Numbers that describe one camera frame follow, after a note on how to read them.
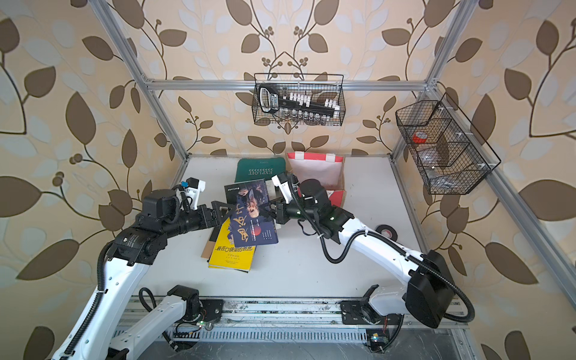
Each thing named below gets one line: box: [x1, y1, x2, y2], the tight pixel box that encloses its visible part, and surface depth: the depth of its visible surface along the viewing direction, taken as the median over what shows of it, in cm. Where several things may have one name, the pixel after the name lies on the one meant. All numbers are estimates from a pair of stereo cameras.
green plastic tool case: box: [234, 157, 286, 183], surface depth 113 cm
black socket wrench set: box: [258, 84, 342, 123], surface depth 86 cm
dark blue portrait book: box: [224, 179, 279, 248], surface depth 71 cm
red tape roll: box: [411, 131, 429, 144], surface depth 84 cm
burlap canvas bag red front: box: [287, 151, 345, 207], surface depth 93 cm
